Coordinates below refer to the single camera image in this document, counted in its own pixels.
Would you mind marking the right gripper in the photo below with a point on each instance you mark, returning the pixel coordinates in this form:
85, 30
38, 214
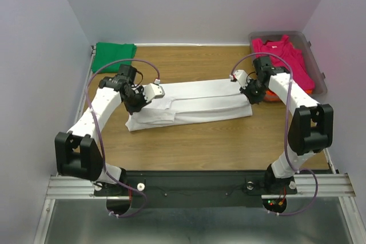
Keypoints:
253, 99

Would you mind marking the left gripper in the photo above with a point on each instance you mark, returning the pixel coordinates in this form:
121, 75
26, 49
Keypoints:
131, 109

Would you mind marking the white t shirt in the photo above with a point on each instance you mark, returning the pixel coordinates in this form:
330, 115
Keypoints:
192, 102

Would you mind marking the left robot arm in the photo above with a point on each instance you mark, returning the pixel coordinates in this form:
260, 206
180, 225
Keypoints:
80, 151

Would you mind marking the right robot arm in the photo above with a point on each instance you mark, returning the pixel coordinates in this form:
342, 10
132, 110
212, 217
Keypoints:
308, 124

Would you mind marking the orange t shirt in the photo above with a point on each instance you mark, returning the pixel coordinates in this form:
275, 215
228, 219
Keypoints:
271, 97

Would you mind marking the pink t shirt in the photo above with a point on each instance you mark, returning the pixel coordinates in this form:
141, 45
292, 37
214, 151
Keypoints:
285, 49

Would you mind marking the folded green t shirt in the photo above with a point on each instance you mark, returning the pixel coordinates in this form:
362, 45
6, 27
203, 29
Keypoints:
109, 52

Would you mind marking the clear plastic bin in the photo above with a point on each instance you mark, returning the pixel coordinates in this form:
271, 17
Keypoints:
300, 42

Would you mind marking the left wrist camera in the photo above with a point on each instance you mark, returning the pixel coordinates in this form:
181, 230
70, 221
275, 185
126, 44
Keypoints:
153, 91

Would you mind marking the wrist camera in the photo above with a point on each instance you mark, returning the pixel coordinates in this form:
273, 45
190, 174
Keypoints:
240, 77
153, 91

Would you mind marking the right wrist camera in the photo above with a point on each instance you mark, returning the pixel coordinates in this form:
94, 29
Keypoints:
240, 77

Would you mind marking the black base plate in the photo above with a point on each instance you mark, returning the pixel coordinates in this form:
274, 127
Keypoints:
181, 189

